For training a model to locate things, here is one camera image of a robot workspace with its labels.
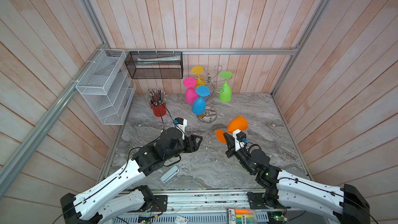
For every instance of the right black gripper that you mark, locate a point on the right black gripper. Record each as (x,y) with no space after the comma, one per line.
(231,146)

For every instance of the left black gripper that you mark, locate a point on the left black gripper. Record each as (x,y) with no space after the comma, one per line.
(191,144)

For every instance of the orange wine glass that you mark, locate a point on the orange wine glass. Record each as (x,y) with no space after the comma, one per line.
(238,123)

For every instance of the blue wine glass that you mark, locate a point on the blue wine glass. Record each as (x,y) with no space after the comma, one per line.
(199,105)

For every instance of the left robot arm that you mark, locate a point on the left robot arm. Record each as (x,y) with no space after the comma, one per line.
(102,202)

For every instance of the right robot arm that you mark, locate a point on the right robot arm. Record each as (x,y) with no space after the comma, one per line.
(344,205)

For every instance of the chrome wine glass rack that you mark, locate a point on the chrome wine glass rack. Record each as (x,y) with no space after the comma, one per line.
(210,114)

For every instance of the pink wine glass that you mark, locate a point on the pink wine glass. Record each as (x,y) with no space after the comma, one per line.
(190,94)

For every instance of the green wine glass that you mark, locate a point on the green wine glass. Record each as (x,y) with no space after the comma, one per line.
(225,92)

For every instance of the yellow wine glass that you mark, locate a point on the yellow wine glass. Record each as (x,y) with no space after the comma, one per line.
(197,71)

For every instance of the light blue case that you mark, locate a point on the light blue case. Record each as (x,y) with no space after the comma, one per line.
(169,174)

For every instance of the red pencil cup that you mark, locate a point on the red pencil cup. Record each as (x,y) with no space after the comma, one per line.
(158,109)

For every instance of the bundle of pencils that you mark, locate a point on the bundle of pencils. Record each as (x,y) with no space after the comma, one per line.
(157,97)

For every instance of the highlighter marker box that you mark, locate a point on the highlighter marker box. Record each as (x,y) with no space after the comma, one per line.
(240,216)

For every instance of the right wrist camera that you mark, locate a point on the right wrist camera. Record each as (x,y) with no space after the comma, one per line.
(240,139)

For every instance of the black mesh wall basket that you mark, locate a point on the black mesh wall basket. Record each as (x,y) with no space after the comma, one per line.
(154,64)

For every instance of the white mesh wall shelf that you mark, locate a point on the white mesh wall shelf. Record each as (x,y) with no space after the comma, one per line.
(107,88)

